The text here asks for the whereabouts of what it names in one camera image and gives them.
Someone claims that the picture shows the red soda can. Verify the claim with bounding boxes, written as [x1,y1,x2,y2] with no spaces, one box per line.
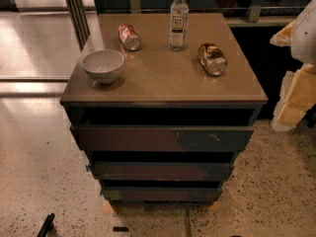
[118,24,141,51]

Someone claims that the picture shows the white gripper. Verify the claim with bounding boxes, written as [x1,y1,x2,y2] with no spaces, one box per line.
[270,0,316,132]

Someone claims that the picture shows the black object on floor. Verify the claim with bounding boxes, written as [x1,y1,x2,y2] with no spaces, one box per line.
[37,213,55,237]

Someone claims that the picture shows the clear plastic water bottle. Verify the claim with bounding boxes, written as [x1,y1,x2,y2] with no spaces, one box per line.
[169,0,189,50]

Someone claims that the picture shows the metal railing shelf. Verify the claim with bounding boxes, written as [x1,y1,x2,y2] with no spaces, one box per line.
[91,0,316,28]

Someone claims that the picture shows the gold soda can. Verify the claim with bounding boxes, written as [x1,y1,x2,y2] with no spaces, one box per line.
[198,42,228,76]

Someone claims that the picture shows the brown drawer cabinet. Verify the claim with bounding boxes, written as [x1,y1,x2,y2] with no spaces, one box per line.
[60,14,268,191]

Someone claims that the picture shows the white ceramic bowl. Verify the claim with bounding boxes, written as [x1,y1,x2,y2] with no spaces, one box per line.
[81,49,124,84]

